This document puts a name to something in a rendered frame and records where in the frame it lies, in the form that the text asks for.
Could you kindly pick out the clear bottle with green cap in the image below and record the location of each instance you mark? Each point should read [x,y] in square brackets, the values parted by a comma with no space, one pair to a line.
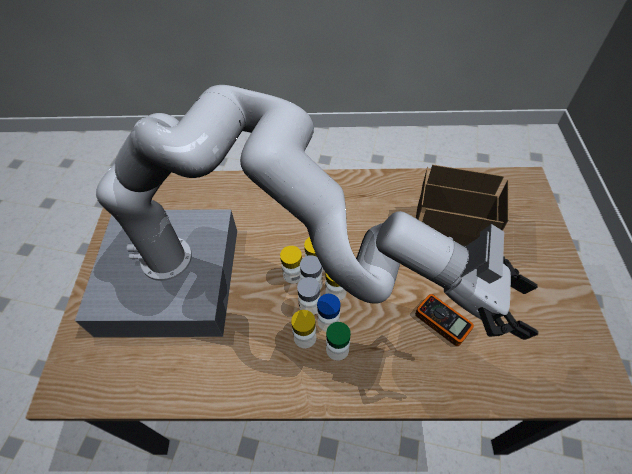
[338,341]

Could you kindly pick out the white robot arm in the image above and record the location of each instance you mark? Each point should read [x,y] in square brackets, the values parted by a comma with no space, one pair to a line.
[274,158]

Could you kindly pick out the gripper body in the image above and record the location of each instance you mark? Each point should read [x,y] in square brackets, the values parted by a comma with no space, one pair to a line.
[471,292]

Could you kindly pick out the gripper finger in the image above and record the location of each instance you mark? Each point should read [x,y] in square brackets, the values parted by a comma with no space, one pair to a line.
[517,328]
[519,282]

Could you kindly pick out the orange digital multimeter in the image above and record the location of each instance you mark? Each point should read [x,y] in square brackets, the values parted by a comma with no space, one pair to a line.
[444,320]

